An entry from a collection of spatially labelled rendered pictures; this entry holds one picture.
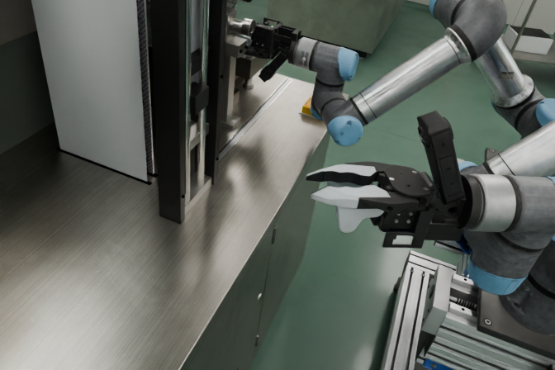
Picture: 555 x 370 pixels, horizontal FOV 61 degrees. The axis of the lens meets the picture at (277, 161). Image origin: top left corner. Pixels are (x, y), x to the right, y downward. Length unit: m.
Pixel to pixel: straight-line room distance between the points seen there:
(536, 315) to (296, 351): 1.01
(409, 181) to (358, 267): 1.61
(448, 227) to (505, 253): 0.11
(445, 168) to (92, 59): 0.69
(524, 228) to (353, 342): 1.35
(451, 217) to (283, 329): 1.35
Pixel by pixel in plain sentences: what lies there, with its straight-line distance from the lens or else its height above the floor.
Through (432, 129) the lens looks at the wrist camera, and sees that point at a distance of 0.56.
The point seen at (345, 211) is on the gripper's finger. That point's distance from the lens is 0.57.
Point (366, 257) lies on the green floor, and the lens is 2.25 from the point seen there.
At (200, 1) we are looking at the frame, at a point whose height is 1.32.
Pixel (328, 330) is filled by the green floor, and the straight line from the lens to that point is 1.96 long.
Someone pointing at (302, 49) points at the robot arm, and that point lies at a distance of 1.19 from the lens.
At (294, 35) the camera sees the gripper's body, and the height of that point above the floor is 1.16.
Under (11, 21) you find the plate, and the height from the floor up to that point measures 1.18.
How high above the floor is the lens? 1.59
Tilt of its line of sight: 37 degrees down
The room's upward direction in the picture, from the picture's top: 8 degrees clockwise
